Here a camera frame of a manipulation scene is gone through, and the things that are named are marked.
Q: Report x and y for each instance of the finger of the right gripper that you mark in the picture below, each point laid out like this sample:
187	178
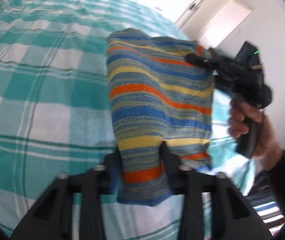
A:
201	62

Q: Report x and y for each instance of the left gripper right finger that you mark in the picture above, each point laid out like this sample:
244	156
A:
232	216

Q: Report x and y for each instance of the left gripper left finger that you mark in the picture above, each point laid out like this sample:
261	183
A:
51	216

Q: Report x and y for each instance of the striped knit sweater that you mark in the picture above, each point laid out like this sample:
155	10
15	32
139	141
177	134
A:
157	96

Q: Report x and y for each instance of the person's right hand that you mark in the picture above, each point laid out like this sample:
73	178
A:
267	151

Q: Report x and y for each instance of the white door with handle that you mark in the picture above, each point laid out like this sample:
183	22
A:
206	9

